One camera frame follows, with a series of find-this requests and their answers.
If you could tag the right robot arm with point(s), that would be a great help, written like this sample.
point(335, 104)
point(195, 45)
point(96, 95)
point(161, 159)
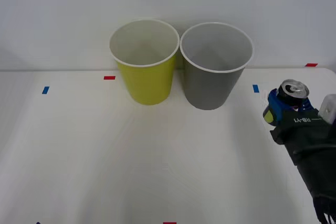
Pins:
point(320, 176)

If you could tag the black drink can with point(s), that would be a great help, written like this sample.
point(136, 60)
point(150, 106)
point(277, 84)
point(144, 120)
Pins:
point(293, 89)

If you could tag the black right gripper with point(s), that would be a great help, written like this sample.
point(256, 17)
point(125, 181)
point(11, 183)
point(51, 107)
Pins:
point(302, 132)

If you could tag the grey plastic bin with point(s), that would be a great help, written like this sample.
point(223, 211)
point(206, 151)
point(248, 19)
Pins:
point(210, 90)

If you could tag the yellow-green plastic bin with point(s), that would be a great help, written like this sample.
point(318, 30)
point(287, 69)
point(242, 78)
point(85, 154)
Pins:
point(147, 85)

